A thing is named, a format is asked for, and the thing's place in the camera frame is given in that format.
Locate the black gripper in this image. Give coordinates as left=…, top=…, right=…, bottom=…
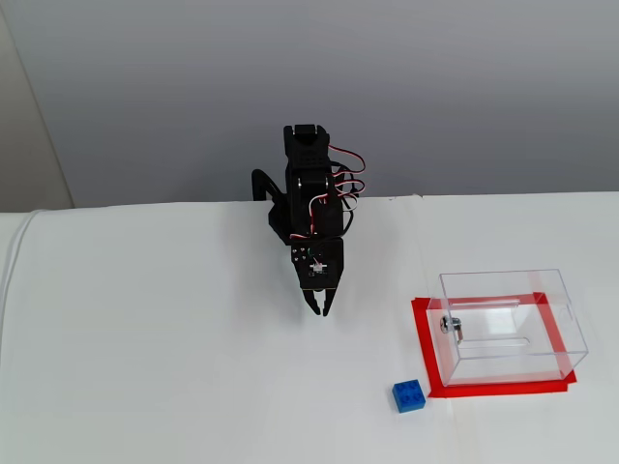
left=291, top=238, right=345, bottom=318

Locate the blue lego brick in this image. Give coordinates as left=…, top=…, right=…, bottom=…
left=390, top=379, right=428, bottom=415

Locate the red white servo cable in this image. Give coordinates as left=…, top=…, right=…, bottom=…
left=289, top=191, right=331, bottom=241
left=327, top=144, right=368, bottom=210

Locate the red tape frame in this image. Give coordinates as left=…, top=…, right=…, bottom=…
left=410, top=292, right=578, bottom=400

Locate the black table clamp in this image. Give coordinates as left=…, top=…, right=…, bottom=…
left=251, top=168, right=291, bottom=202

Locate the transparent plastic box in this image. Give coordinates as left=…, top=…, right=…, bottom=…
left=437, top=268, right=590, bottom=388

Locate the silver lock cylinder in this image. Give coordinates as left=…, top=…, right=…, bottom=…
left=438, top=316, right=468, bottom=344

